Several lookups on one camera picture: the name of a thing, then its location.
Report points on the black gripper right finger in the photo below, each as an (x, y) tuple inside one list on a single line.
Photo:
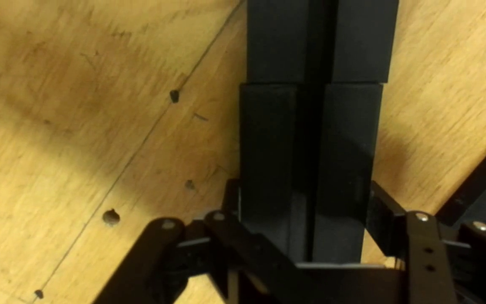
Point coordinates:
[(414, 236)]

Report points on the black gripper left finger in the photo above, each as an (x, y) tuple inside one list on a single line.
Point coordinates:
[(248, 267)]

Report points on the long black grooved pad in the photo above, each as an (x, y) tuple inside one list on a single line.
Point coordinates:
[(321, 40)]

